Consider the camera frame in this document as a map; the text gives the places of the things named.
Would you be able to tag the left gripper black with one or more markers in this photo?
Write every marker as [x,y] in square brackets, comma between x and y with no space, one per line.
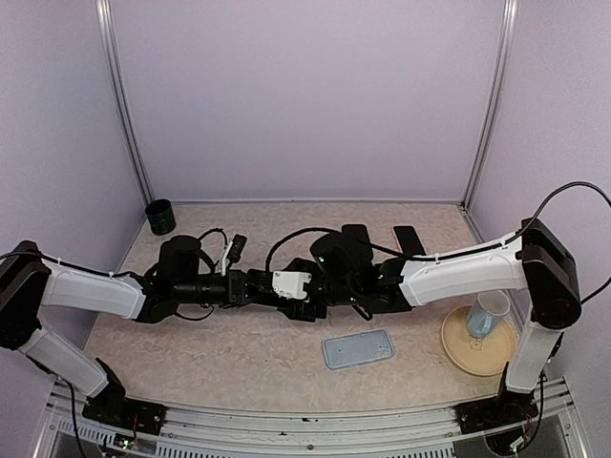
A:
[236,291]

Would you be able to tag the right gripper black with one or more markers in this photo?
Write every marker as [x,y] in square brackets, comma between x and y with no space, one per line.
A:
[303,313]

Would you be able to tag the light blue phone case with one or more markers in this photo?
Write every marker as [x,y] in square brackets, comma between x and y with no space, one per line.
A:
[357,349]

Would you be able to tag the dark phone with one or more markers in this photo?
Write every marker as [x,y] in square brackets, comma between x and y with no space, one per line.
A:
[409,243]

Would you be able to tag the black phone case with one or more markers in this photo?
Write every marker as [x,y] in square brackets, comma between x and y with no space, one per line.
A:
[357,231]

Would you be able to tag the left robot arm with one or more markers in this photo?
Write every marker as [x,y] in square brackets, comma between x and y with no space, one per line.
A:
[31,280]

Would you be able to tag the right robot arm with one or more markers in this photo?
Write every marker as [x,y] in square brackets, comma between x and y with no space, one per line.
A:
[342,271]

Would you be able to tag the black cylindrical cup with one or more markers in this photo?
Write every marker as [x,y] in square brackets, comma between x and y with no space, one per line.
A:
[160,216]

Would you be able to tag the light blue mug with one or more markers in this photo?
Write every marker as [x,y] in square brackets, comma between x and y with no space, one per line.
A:
[489,309]

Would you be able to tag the beige plate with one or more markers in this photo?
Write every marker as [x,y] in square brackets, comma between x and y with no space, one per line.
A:
[480,357]

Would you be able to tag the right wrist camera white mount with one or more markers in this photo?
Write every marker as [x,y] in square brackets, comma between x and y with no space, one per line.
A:
[291,285]

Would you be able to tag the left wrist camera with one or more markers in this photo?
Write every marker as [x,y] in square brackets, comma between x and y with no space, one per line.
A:
[232,252]

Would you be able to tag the front aluminium rail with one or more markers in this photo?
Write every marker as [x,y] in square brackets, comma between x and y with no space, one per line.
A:
[190,431]

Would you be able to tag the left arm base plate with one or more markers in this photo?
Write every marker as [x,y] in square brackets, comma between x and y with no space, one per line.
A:
[134,415]

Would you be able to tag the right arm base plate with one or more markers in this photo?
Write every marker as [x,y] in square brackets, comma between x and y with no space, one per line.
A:
[490,413]

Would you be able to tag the left aluminium frame post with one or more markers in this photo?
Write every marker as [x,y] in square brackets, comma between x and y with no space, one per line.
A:
[108,38]

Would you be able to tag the aluminium frame post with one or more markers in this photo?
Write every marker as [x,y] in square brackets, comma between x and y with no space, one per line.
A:
[108,38]
[502,61]

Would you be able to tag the right aluminium frame post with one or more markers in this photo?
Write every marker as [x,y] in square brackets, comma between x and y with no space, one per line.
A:
[502,61]

